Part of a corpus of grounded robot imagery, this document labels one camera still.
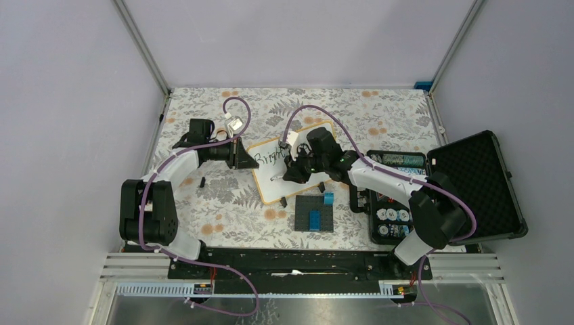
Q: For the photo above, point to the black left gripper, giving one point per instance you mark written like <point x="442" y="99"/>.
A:
<point x="238" y="157"/>

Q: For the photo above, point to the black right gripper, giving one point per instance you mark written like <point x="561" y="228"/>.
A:
<point x="294" y="172"/>

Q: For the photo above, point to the yellow framed whiteboard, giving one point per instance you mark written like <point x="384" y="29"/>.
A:
<point x="271" y="163"/>

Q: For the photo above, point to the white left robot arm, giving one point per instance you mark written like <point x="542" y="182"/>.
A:
<point x="148" y="213"/>

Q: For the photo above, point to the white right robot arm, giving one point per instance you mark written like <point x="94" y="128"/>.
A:
<point x="438" y="214"/>

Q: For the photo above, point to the dark grey brick baseplate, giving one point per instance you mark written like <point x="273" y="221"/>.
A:
<point x="306" y="203"/>

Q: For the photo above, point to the light blue toy brick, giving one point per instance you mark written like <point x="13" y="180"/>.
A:
<point x="328" y="198"/>

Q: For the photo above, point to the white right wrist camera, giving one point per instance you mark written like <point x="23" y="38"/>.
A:
<point x="289" y="140"/>

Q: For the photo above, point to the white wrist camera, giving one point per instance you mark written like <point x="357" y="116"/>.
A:
<point x="234" y="125"/>
<point x="289" y="140"/>

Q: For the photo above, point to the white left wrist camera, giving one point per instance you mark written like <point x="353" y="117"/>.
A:
<point x="234" y="125"/>

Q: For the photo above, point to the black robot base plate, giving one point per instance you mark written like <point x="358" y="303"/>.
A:
<point x="273" y="271"/>

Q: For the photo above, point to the blue corner bracket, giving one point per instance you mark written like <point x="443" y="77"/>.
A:
<point x="423" y="85"/>

